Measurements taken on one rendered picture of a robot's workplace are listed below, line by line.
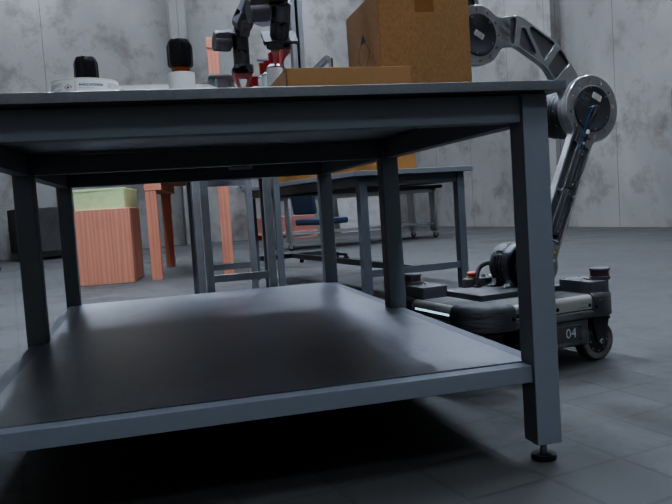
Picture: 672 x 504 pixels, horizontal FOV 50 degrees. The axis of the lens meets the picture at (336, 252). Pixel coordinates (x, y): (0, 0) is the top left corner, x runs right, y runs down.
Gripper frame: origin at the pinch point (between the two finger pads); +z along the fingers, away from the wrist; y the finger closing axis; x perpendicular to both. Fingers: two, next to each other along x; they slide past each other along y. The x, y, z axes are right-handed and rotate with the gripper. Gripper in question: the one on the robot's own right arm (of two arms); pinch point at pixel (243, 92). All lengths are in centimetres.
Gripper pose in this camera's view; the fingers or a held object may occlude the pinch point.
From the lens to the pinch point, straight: 262.7
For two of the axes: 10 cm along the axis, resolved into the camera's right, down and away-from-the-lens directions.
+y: 2.6, 0.6, -9.7
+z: 0.6, 10.0, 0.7
